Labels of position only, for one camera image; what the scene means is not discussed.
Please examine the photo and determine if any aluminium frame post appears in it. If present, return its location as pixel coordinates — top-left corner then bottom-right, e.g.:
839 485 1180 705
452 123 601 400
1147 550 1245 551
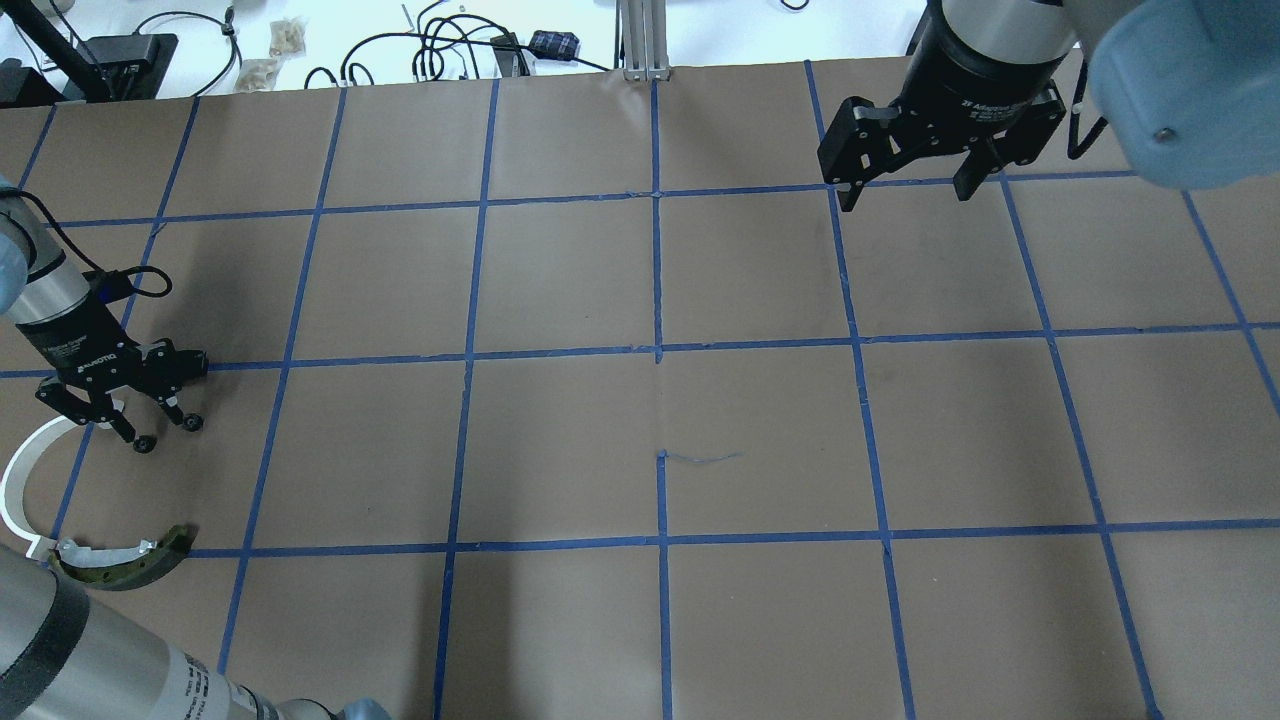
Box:
614 0 671 82

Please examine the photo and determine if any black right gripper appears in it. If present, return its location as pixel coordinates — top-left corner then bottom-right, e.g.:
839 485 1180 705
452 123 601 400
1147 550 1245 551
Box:
818 81 1066 213

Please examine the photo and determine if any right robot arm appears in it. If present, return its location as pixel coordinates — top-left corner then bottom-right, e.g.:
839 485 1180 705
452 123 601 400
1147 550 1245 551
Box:
817 1 1279 211

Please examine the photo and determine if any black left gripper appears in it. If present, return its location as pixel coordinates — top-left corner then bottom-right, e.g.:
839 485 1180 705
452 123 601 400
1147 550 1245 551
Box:
36 340 209 447

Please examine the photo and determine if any olive brake shoe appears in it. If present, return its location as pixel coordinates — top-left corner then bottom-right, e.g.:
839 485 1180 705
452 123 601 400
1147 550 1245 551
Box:
50 524 198 592

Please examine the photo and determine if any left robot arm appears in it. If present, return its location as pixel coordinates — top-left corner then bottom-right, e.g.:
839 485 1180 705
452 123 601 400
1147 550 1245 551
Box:
3 183 388 719

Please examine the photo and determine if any white curved plastic bracket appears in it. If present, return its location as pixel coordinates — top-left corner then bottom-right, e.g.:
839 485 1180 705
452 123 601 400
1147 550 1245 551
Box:
1 416 140 568

